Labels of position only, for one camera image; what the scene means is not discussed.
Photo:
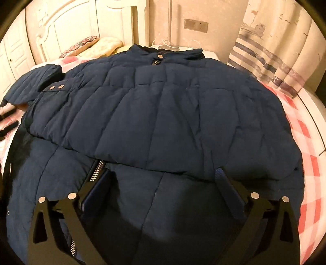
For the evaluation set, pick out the striped printed curtain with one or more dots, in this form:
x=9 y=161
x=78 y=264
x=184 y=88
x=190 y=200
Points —
x=277 y=43

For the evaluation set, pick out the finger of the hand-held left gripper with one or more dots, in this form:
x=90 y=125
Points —
x=9 y=128

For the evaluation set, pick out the navy blue puffer jacket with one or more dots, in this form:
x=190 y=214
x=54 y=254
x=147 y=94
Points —
x=165 y=114

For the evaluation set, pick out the cream quilted pillow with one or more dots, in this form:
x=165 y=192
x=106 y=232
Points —
x=108 y=45

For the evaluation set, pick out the white mattress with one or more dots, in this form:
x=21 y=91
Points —
x=315 y=112

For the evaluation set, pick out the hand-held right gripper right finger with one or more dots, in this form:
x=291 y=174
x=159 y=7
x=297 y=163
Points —
x=230 y=189

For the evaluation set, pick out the patterned red blue pillow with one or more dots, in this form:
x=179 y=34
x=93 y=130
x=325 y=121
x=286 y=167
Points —
x=79 y=47

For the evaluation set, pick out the white nightstand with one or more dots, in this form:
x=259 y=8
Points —
x=212 y=54

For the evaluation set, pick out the white carved bed headboard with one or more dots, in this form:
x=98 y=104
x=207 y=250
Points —
x=76 y=20

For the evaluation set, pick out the red white checkered bed sheet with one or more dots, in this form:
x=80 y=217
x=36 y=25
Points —
x=305 y=142

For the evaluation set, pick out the wall switch panel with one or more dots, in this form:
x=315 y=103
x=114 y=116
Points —
x=196 y=25

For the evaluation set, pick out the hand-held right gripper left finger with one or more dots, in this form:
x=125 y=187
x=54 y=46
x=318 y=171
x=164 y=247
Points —
x=94 y=189

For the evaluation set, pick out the white panelled wardrobe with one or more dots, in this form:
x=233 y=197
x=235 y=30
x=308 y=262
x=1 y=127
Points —
x=15 y=56

